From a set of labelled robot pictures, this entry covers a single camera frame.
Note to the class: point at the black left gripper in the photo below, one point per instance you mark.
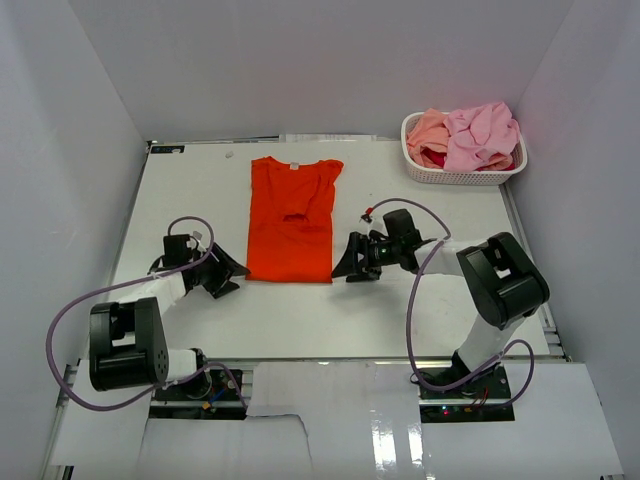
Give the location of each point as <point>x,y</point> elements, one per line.
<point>231,267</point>

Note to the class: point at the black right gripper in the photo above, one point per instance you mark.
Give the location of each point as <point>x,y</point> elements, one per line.
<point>349,265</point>

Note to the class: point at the orange t shirt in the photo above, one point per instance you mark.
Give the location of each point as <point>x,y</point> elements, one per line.
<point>290,236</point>

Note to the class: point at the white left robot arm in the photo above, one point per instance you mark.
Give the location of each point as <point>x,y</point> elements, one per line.
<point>128,346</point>

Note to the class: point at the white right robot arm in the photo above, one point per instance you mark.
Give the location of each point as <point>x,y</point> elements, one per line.
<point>505,286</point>

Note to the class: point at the magenta t shirt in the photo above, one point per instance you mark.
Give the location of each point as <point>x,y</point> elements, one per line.
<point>433,160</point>

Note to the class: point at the black table label sticker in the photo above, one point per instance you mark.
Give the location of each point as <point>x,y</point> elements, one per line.
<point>167,149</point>

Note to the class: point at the peach t shirt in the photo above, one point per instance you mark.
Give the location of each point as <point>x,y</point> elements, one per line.
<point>429,133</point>

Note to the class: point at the light pink t shirt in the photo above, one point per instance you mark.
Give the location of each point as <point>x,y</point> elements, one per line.
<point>481,139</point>

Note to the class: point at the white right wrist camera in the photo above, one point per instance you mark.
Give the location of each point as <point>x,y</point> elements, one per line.
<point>370,223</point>

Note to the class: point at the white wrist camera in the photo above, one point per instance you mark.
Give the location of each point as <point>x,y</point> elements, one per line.
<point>370,223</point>
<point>196,241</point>

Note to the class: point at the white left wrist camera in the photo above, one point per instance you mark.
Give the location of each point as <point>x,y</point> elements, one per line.
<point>196,241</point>

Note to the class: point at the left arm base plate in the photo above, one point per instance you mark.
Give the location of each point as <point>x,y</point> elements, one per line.
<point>212,396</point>

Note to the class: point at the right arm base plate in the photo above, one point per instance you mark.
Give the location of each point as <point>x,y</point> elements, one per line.
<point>480,401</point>

